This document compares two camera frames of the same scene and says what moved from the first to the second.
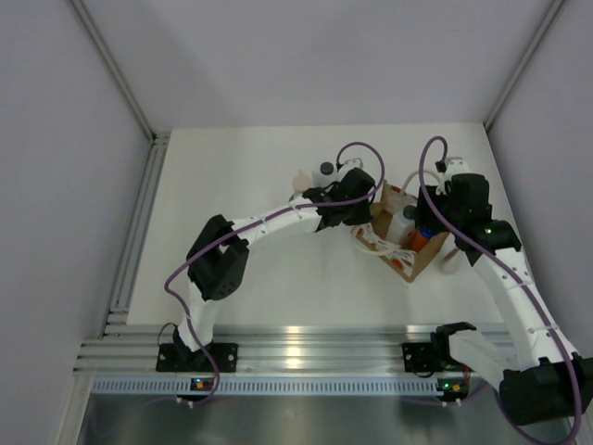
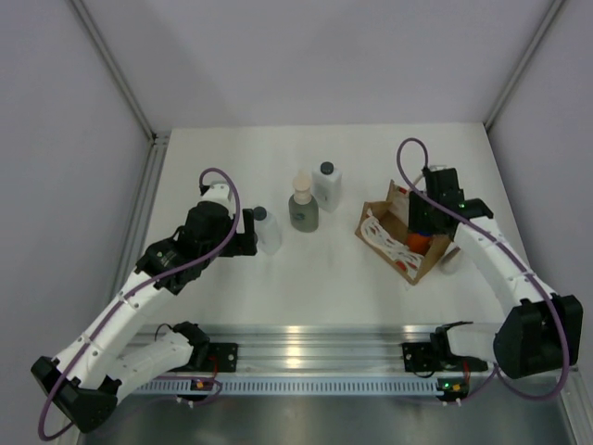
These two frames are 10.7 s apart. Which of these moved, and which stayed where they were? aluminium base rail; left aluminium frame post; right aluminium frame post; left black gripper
Moved: left black gripper
Stayed: aluminium base rail; right aluminium frame post; left aluminium frame post
